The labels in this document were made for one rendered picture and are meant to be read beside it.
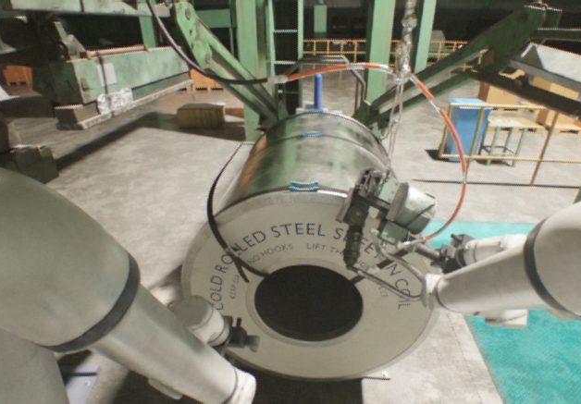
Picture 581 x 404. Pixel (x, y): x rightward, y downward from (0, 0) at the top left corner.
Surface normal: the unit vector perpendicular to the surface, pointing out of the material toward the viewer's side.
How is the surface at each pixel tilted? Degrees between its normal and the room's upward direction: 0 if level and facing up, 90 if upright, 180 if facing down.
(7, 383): 87
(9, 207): 38
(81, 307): 92
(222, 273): 90
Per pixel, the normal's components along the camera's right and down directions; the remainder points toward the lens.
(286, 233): -0.11, 0.48
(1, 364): 0.78, 0.25
